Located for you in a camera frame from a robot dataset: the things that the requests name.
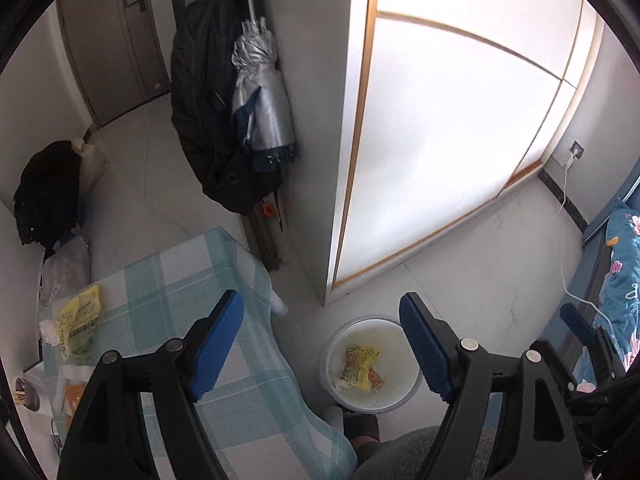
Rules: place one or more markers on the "beige bag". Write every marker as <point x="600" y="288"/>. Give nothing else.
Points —
<point x="92" y="165"/>

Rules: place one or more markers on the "white wardrobe with gold trim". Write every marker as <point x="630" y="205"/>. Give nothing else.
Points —
<point x="440" y="135"/>

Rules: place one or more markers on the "yellow printed plastic bag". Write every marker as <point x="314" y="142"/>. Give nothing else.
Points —
<point x="80" y="317"/>
<point x="357" y="372"/>

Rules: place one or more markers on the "person's dark sock foot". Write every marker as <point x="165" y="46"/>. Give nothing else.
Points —
<point x="362" y="432"/>

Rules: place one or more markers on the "white table leg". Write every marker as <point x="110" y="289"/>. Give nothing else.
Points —
<point x="280" y="302"/>
<point x="334" y="417"/>

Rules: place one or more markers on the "white round bin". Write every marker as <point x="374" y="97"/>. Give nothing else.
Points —
<point x="395" y="395"/>

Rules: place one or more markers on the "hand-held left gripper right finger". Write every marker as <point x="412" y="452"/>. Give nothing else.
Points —
<point x="425" y="350"/>

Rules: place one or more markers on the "white tissue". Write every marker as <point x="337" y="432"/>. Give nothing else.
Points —
<point x="75" y="374"/>
<point x="50" y="331"/>

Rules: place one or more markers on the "black hanging backpack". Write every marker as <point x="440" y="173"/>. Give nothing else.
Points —
<point x="205" y="110"/>

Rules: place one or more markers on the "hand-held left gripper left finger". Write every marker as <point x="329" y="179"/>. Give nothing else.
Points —
<point x="215" y="350"/>

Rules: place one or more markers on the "silver folded umbrella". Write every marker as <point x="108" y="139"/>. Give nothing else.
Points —
<point x="265" y="100"/>

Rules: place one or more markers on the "grey holder with sticks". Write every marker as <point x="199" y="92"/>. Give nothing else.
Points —
<point x="30" y="392"/>

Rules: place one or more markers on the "grey door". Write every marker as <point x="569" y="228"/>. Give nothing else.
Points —
<point x="110" y="45"/>

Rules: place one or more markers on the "blue checked tablecloth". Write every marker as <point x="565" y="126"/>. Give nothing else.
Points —
<point x="150" y="300"/>

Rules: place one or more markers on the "red white checked wrapper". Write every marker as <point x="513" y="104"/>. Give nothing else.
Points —
<point x="376" y="377"/>
<point x="351" y="355"/>

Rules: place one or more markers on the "orange packet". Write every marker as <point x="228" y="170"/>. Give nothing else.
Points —
<point x="74" y="400"/>

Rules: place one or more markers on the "blue floral blanket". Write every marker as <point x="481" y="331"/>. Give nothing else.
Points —
<point x="622" y="280"/>

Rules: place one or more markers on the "black bag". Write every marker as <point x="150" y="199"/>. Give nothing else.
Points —
<point x="47" y="195"/>

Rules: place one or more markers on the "wall socket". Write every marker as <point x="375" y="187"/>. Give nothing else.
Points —
<point x="577" y="150"/>

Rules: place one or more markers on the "clear plastic bag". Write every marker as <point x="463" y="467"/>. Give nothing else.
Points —
<point x="65" y="270"/>

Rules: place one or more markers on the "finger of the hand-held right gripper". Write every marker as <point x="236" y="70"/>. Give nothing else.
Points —
<point x="580" y="322"/>

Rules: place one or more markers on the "person's grey trouser leg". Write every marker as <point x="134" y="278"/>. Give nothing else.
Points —
<point x="410" y="455"/>

